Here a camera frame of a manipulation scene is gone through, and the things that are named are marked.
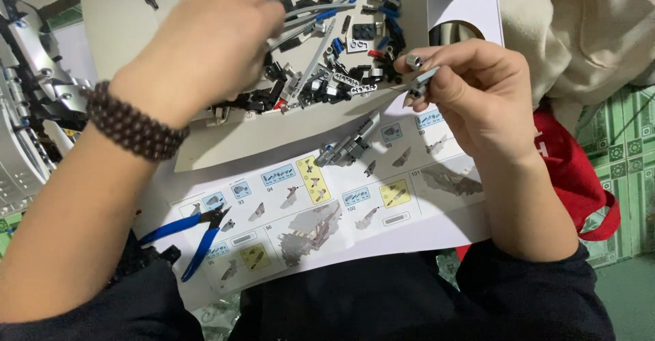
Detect pile of loose brick pieces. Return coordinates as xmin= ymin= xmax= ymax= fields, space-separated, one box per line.
xmin=137 ymin=0 xmax=410 ymax=117

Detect cream fleece blanket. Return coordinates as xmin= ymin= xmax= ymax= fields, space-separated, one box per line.
xmin=495 ymin=0 xmax=655 ymax=133

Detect small grey brick assembly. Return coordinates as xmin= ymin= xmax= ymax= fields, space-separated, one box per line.
xmin=314 ymin=111 xmax=382 ymax=168

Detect small grey brick piece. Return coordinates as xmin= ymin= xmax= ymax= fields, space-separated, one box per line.
xmin=406 ymin=55 xmax=441 ymax=100

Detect beige cardboard tray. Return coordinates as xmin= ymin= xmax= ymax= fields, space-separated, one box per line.
xmin=78 ymin=0 xmax=432 ymax=174

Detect red fabric bag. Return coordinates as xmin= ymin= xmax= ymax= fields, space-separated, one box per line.
xmin=454 ymin=105 xmax=622 ymax=262

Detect black brick piece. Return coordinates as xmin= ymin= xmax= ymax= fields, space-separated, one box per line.
xmin=143 ymin=244 xmax=183 ymax=266

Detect dark brown bead bracelet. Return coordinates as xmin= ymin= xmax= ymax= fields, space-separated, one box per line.
xmin=85 ymin=80 xmax=190 ymax=162

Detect blue-handled cutting pliers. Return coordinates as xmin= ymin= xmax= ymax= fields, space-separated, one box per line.
xmin=138 ymin=205 xmax=232 ymax=283

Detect person's black clothing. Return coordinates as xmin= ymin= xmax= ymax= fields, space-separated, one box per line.
xmin=0 ymin=231 xmax=617 ymax=341

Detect person's right hand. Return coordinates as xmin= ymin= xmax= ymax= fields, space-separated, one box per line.
xmin=393 ymin=39 xmax=543 ymax=166

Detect clear plastic bag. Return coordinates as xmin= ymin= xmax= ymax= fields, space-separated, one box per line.
xmin=192 ymin=292 xmax=244 ymax=341

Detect person's left hand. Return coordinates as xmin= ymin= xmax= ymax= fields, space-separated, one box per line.
xmin=109 ymin=0 xmax=287 ymax=128

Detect white building instruction booklet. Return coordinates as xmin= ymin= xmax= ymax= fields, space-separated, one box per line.
xmin=132 ymin=0 xmax=505 ymax=312

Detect silver brick model car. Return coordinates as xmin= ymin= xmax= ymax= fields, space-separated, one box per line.
xmin=0 ymin=0 xmax=95 ymax=220

